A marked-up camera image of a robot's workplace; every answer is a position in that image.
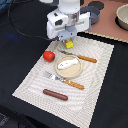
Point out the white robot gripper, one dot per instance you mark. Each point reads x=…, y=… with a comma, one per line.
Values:
x=62, y=26

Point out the yellow butter box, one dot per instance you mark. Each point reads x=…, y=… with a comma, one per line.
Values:
x=69, y=44

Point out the red toy tomato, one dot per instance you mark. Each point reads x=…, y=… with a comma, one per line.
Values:
x=49, y=56

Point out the small grey saucepan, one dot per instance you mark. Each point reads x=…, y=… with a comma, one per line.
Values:
x=94, y=13

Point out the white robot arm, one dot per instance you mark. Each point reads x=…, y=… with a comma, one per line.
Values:
x=65, y=6

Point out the white toy fish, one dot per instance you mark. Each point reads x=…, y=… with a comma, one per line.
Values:
x=67, y=63

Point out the black rear burner disc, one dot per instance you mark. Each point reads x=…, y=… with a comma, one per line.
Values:
x=97, y=4

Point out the round wooden plate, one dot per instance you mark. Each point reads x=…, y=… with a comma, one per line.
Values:
x=72, y=71

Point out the beige woven placemat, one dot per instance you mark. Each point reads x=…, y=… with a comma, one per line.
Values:
x=79, y=107

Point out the cream bowl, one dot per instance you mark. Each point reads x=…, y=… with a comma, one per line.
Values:
x=122, y=16

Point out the brown toy sausage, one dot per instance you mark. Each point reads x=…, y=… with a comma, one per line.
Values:
x=55, y=94

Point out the knife with wooden handle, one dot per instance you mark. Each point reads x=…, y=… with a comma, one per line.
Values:
x=80, y=56

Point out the fork with wooden handle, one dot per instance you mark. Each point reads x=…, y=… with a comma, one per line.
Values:
x=71, y=83

